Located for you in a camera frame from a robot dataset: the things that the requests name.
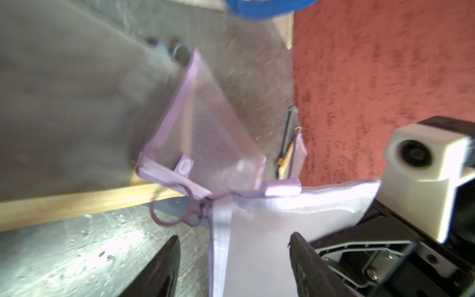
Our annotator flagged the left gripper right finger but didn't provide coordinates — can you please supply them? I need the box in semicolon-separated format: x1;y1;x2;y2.
288;232;355;297

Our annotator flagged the white canvas Doraemon tote bag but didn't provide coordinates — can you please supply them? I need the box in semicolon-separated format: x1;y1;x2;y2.
170;0;324;51

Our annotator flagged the yellow trim mesh pouch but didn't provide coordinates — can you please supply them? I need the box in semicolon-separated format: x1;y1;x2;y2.
1;1;183;231

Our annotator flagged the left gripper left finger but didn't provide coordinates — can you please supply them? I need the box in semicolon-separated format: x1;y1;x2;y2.
119;235;181;297

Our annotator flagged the purple mesh pouch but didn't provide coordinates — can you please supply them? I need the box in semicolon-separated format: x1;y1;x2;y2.
136;50;267;199
150;177;382;297

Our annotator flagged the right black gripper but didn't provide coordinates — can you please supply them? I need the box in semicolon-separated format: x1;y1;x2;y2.
309;200;475;297

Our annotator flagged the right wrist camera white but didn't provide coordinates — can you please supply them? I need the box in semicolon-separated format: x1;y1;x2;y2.
376;116;475;243

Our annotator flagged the purple mesh pouch on yellow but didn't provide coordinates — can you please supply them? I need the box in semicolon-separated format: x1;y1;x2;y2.
136;50;267;199

